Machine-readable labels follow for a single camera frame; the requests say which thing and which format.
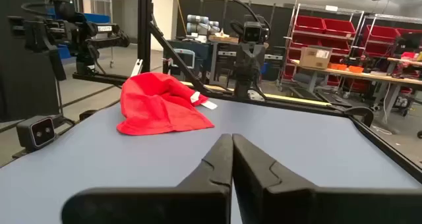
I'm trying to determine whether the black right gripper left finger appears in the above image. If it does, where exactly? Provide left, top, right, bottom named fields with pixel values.
left=61, top=133, right=234, bottom=224

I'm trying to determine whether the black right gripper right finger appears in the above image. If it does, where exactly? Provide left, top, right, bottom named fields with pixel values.
left=232, top=133, right=422, bottom=224

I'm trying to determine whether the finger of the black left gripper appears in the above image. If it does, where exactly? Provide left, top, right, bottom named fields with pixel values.
left=253, top=56, right=262, bottom=82
left=244, top=56, right=254, bottom=82

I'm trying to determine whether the red towel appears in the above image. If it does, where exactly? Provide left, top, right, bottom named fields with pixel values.
left=116, top=72, right=219, bottom=136

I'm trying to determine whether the dark workbench with drawers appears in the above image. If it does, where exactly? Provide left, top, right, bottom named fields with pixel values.
left=164, top=36, right=286, bottom=85

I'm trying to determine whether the wooden tray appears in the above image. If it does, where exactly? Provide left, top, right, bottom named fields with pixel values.
left=208, top=32, right=240, bottom=44

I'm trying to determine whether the light wooden side board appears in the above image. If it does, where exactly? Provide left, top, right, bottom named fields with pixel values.
left=179, top=81, right=332, bottom=107

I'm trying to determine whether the red storage bin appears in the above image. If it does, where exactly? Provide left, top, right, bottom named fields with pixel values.
left=289, top=36, right=323, bottom=51
left=322, top=18, right=357, bottom=38
left=363, top=42, right=396, bottom=57
left=293, top=14, right=326, bottom=34
left=362, top=24, right=402, bottom=43
left=395, top=27, right=422, bottom=38
left=320, top=38, right=351, bottom=55

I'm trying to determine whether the cardboard box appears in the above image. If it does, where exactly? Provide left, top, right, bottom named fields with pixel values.
left=299, top=45, right=333, bottom=70

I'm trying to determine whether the blue-grey teach pendant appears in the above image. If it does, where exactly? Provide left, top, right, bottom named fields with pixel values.
left=170, top=48, right=196, bottom=70

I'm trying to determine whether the wooden workbench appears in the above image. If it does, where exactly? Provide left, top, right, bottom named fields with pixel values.
left=291, top=57, right=422, bottom=126

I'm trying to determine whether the blue storage bin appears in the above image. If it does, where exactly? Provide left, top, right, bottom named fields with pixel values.
left=82, top=13, right=111, bottom=25

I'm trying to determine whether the large black cabinet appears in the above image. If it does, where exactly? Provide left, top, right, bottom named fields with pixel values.
left=0, top=0, right=67, bottom=123

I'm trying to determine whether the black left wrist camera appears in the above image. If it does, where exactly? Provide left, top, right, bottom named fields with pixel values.
left=243, top=20, right=264, bottom=43

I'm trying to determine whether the black diagonal frame brace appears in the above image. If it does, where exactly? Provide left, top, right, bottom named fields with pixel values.
left=150, top=14, right=209, bottom=94

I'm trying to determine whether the yellow hanging cable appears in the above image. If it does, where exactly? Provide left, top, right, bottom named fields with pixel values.
left=173, top=0, right=189, bottom=36

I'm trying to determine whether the black curved corner bracket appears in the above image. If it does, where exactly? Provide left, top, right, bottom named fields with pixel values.
left=342, top=105, right=375, bottom=128

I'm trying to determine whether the black vertical frame post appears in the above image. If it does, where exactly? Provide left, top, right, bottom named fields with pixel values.
left=137, top=0, right=154, bottom=75

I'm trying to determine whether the white bracket plate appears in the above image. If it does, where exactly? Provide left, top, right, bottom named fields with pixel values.
left=130, top=59, right=144, bottom=78

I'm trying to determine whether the black table frame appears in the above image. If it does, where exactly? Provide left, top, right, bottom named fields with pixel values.
left=71, top=71, right=422, bottom=175

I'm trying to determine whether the black exterior depth camera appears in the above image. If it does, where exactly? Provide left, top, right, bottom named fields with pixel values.
left=16, top=115, right=57, bottom=152

